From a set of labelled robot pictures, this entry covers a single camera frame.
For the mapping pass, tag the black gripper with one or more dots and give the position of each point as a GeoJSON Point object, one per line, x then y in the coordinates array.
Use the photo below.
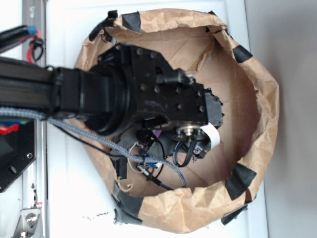
{"type": "Point", "coordinates": [145, 91]}

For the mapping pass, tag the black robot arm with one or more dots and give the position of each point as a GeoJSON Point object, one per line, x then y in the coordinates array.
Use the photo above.
{"type": "Point", "coordinates": [63, 93]}

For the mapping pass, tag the grey plush toy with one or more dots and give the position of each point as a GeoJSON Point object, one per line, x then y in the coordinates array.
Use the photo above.
{"type": "Point", "coordinates": [128, 141]}

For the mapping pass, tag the brown paper bag bin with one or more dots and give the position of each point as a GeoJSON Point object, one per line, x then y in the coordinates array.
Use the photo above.
{"type": "Point", "coordinates": [230, 175]}

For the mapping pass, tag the white tray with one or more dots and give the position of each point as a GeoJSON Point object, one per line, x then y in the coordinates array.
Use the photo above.
{"type": "Point", "coordinates": [79, 205]}

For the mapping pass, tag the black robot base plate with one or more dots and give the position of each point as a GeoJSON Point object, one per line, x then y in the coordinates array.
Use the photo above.
{"type": "Point", "coordinates": [17, 152]}

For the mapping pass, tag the aluminium frame rail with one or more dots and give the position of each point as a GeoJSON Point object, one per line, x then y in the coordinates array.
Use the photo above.
{"type": "Point", "coordinates": [34, 180]}

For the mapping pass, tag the silver corner bracket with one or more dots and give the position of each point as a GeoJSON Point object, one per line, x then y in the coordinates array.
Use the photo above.
{"type": "Point", "coordinates": [29, 224]}

